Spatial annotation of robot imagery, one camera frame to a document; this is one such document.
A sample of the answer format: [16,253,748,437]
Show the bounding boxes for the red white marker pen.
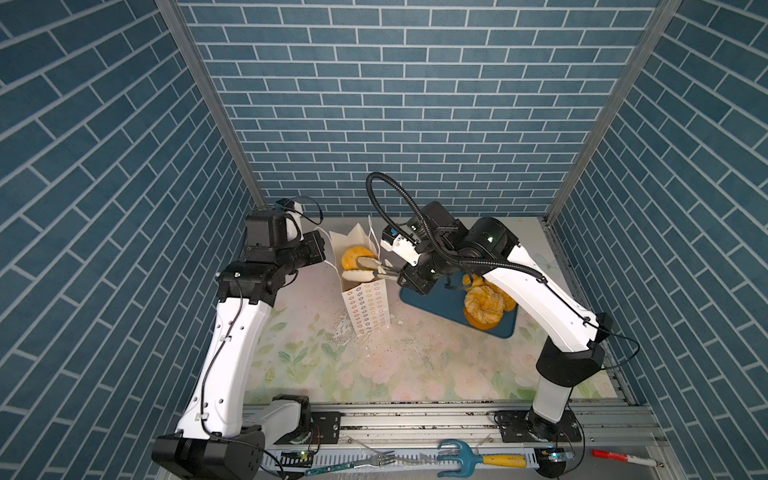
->
[591,449,664,468]

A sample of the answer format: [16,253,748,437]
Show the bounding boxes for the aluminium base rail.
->
[239,400,661,451]

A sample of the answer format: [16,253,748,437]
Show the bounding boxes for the metal fork green handle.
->
[304,451,397,477]

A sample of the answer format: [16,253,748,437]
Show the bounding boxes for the sesame oval bread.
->
[491,284,517,312]

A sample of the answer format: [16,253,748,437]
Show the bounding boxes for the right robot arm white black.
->
[381,202,612,440]

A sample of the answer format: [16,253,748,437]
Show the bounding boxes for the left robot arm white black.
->
[151,198,325,479]

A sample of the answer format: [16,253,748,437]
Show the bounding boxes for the white paper bag with pattern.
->
[317,218,390,337]

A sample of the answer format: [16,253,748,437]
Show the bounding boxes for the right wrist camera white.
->
[380,227,420,267]

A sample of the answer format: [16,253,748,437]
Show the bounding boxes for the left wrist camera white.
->
[276,198,303,241]

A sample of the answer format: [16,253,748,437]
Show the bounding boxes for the black corrugated cable hose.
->
[365,172,547,283]

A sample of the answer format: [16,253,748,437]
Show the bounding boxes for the metal tongs white tips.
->
[341,256,399,283]

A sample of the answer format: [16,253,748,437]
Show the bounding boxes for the teal garden fork yellow handle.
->
[436,439,528,479]

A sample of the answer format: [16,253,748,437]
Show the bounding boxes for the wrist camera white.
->
[276,198,303,241]
[380,227,420,267]

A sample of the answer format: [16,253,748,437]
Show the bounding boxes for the ring-shaped bread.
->
[341,246,379,283]

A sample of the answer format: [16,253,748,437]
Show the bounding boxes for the teal rectangular tray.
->
[399,272,520,339]

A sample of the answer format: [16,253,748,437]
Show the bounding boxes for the large sugared twisted bun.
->
[464,285,505,331]

